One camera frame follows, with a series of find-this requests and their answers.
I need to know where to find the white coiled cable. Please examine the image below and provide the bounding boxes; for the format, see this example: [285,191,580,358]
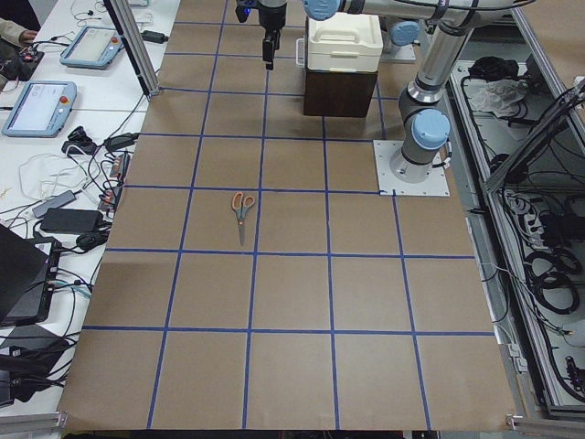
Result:
[18,154,92,199]

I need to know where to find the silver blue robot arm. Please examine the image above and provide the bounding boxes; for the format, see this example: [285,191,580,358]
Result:
[303,1,527,166]

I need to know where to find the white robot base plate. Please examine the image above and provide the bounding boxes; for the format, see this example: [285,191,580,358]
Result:
[373,140,450,197]

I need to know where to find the dark brown wooden cabinet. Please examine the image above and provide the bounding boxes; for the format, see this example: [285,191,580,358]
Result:
[303,70,378,118]

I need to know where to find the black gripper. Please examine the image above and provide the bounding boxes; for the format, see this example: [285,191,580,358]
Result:
[257,0,287,70]

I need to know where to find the upper teach pendant tablet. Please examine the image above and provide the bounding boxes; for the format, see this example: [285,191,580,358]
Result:
[59,26,122,70]

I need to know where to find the cream plastic tray box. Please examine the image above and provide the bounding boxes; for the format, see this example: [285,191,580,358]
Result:
[295,13,383,73]

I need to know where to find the crumpled white cloth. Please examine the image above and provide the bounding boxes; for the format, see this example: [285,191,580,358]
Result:
[470,80,527,118]

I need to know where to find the grey orange scissors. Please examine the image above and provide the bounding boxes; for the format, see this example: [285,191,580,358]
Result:
[231,191,256,246]

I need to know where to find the black laptop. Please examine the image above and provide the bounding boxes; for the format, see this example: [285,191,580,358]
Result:
[1,227,61,327]

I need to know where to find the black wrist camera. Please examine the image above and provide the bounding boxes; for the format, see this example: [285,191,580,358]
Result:
[235,0,256,23]

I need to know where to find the aluminium frame post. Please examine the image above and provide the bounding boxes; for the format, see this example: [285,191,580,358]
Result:
[103,0,160,100]

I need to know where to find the teach pendant tablet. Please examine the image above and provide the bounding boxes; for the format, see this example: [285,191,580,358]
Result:
[59,26,122,70]
[2,81,77,138]

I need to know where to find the black power adapter brick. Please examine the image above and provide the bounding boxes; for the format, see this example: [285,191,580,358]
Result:
[40,209,103,234]

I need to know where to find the lower teach pendant tablet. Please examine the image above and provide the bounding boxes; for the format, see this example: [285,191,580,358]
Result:
[2,81,77,138]

